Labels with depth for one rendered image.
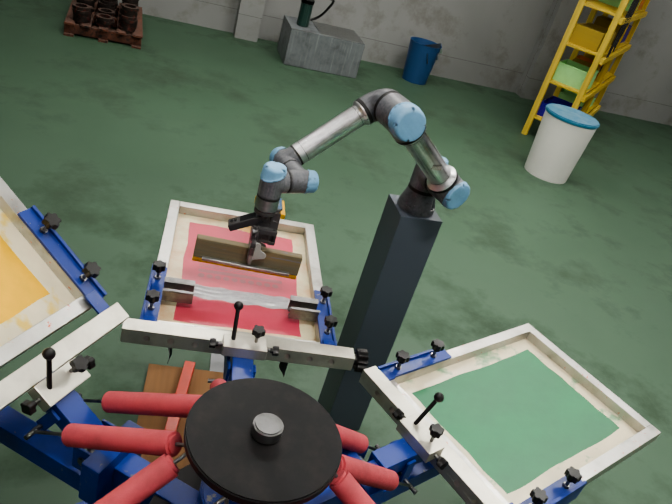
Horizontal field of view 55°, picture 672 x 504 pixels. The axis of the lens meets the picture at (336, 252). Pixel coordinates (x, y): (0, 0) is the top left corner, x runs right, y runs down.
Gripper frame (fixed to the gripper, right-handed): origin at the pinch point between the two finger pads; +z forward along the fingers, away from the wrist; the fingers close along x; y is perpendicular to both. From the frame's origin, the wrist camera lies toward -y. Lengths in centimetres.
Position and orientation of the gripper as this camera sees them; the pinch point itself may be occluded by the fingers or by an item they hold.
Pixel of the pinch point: (247, 258)
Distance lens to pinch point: 219.7
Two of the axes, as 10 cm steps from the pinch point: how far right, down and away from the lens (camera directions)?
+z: -2.5, 8.2, 5.1
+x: -1.0, -5.5, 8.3
